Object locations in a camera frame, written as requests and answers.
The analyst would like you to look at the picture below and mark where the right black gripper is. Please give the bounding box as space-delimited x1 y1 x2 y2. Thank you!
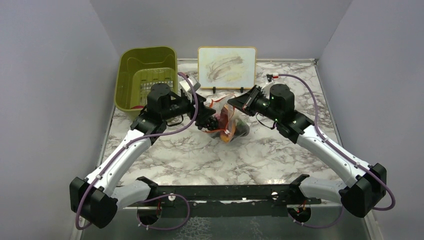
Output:
227 85 281 123

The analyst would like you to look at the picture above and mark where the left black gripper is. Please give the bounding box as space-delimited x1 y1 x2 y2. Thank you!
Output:
162 91 216 124

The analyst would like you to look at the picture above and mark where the black toy grape bunch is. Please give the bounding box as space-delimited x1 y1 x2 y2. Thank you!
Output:
197 117 219 132

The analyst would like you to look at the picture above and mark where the clear zip bag orange zipper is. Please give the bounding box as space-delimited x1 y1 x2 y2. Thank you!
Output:
202 94 250 143

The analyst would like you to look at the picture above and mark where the orange toy carrot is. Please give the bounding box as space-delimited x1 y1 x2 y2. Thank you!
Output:
219 131 234 143

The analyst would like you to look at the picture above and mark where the olive green plastic bin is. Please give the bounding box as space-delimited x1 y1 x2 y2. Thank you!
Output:
114 46 178 120

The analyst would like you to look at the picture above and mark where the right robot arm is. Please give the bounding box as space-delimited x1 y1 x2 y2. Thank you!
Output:
227 84 387 218

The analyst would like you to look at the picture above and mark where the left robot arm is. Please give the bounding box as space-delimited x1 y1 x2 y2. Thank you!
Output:
69 82 217 230

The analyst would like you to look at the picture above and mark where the framed painting on stand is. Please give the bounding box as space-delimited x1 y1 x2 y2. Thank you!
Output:
197 46 257 91

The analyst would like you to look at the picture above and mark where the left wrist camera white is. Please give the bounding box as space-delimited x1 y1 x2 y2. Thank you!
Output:
178 77 201 101

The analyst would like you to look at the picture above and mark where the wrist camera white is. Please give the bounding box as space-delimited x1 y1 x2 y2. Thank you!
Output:
263 72 280 91
178 77 201 101

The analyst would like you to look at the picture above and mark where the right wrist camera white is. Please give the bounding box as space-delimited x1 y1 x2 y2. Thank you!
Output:
263 72 280 91

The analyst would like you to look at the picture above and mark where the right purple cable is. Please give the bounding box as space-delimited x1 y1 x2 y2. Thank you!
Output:
268 73 397 230

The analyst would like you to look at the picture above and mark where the purple cable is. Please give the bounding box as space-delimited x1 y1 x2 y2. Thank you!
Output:
268 73 397 230
74 72 200 231

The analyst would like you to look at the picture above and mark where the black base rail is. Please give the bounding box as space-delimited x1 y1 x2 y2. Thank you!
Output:
133 184 322 218

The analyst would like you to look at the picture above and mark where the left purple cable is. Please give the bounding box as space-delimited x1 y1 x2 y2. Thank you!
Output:
74 72 200 231

